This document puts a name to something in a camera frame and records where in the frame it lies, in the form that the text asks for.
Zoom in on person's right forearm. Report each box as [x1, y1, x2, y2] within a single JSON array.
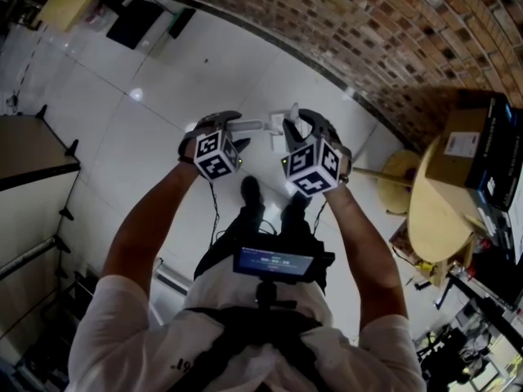
[[322, 184, 409, 330]]

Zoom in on person's left black shoe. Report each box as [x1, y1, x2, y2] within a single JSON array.
[[240, 176, 263, 208]]

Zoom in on black cardboard box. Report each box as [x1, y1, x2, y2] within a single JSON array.
[[464, 91, 523, 212]]

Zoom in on beige partition panel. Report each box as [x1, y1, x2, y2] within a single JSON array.
[[0, 104, 82, 361]]

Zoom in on person's white t-shirt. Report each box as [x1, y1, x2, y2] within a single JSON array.
[[67, 274, 428, 392]]

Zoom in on black chest harness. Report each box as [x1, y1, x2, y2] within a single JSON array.
[[183, 306, 328, 392]]

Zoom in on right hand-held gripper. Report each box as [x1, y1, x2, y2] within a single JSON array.
[[281, 109, 352, 198]]

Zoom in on large cardboard box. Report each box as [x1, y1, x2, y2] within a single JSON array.
[[424, 108, 491, 191]]

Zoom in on black monitor mount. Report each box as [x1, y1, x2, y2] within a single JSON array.
[[255, 280, 298, 310]]

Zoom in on clear plastic bag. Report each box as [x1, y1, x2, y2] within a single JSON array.
[[83, 0, 120, 29]]

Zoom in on person's left forearm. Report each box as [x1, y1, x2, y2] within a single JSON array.
[[101, 163, 205, 287]]

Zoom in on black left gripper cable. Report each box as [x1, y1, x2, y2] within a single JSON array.
[[207, 180, 222, 249]]

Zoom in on black device green edge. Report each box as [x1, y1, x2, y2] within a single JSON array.
[[168, 7, 197, 40]]

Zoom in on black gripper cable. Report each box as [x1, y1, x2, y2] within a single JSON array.
[[207, 180, 222, 249], [311, 200, 330, 236]]

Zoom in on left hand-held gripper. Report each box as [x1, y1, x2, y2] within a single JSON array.
[[183, 110, 251, 183]]

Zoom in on person's black trousers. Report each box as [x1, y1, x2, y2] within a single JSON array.
[[194, 202, 328, 296]]

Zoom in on black chest monitor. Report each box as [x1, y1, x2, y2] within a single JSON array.
[[232, 241, 336, 284]]

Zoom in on person's black shoe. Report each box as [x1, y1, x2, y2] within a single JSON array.
[[285, 192, 311, 216], [240, 176, 263, 208]]

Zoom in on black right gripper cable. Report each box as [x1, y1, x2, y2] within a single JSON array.
[[311, 200, 330, 236]]

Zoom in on black tripod stand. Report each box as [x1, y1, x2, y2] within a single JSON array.
[[415, 271, 523, 388]]

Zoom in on small tan box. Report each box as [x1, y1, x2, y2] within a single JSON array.
[[464, 214, 488, 233]]

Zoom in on round wooden table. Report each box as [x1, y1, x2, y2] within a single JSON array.
[[407, 135, 477, 265]]

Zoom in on black square floor plate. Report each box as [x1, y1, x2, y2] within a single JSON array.
[[105, 0, 163, 51]]

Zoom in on person's right black shoe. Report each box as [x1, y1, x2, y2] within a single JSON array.
[[285, 192, 311, 216]]

